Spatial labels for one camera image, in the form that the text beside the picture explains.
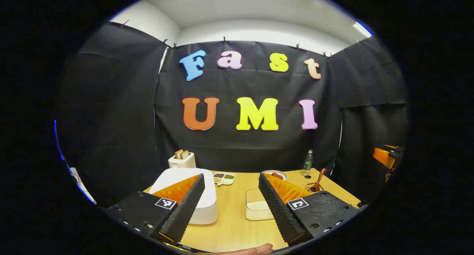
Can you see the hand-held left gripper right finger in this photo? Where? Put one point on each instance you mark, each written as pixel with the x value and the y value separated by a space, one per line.
pixel 277 210

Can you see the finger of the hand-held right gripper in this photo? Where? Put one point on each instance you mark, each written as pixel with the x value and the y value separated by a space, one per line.
pixel 381 155

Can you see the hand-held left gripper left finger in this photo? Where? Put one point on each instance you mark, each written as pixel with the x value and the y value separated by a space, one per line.
pixel 185 210

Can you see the white rice container clear lid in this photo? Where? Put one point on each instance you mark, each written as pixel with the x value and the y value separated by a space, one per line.
pixel 255 207

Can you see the white rice cooker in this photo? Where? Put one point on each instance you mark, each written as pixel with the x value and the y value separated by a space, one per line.
pixel 209 205

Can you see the brown wooden spoon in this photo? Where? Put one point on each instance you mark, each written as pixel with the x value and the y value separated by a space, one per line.
pixel 321 174

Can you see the brown meat piece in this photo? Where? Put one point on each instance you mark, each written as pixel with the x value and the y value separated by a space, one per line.
pixel 277 175

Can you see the white round plate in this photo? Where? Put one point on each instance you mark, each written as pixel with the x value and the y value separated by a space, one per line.
pixel 284 173

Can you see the white toaster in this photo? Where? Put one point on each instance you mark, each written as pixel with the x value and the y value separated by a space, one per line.
pixel 183 162

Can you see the white divided condiment dish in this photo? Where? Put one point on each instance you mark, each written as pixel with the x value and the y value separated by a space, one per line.
pixel 224 178

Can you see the toast slice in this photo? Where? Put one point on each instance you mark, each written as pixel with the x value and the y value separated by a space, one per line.
pixel 178 154
pixel 184 154

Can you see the clear water bottle green label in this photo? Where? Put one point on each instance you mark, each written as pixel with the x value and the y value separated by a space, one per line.
pixel 308 162

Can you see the black backdrop cloth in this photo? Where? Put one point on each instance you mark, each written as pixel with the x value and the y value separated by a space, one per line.
pixel 240 144

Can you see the small ceiling light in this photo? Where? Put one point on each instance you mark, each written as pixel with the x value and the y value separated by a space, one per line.
pixel 363 29

